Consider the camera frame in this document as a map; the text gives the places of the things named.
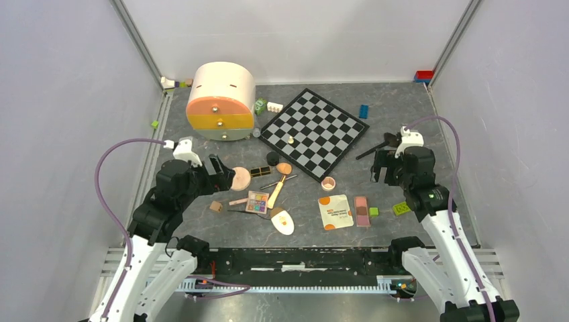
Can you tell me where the green lego brick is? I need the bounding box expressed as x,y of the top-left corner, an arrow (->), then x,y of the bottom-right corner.
392,202 -> 411,216

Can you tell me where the black mounting rail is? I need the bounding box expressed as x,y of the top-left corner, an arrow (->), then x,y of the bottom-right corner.
194,247 -> 411,286

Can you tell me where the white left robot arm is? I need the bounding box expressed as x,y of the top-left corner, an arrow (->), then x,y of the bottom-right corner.
89,154 -> 236,321

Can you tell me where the black fan brush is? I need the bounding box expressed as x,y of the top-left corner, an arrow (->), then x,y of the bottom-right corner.
356,132 -> 401,160

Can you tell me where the small green cube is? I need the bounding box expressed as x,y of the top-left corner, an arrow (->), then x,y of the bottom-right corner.
368,207 -> 379,217

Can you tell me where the black grey chessboard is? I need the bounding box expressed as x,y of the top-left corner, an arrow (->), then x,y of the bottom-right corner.
260,88 -> 369,182

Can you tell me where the black round cap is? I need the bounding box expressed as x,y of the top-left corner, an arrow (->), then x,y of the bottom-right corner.
266,152 -> 280,166

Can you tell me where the blue lego brick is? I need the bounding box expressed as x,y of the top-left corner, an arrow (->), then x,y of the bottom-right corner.
358,105 -> 369,119

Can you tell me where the green toy block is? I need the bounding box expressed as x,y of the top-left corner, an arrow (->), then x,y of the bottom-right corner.
254,98 -> 268,115

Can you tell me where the white orange sachet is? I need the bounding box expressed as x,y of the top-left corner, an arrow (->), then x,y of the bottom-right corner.
318,195 -> 354,231

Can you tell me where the small wooden cube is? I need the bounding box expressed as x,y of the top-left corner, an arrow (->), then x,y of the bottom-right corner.
209,201 -> 223,213

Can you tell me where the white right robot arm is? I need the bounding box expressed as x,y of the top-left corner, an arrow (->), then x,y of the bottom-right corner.
370,146 -> 520,321

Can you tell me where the round pink compact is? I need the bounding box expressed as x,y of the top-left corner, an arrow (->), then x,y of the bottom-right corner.
230,166 -> 252,191

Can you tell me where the white lego brick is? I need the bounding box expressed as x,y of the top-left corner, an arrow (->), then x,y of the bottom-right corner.
266,102 -> 284,113

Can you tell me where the colourful eyeshadow palette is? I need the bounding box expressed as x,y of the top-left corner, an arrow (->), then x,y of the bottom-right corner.
246,191 -> 270,215

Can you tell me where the white round drawer organizer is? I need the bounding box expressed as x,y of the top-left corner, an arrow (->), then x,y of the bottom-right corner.
187,62 -> 256,141

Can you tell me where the pink brown blush palette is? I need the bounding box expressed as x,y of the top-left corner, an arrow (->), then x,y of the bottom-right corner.
354,196 -> 371,227

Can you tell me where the small round pink jar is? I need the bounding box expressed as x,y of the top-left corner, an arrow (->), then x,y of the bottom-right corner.
321,176 -> 336,191

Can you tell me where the wooden handle makeup brush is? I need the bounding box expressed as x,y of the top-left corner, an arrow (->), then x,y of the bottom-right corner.
266,162 -> 293,209

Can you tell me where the pink lip pencil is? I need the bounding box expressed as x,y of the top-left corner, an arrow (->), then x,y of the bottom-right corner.
228,198 -> 248,206

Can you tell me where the red blue bricks corner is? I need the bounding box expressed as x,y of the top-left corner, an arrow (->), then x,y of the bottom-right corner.
413,70 -> 434,84

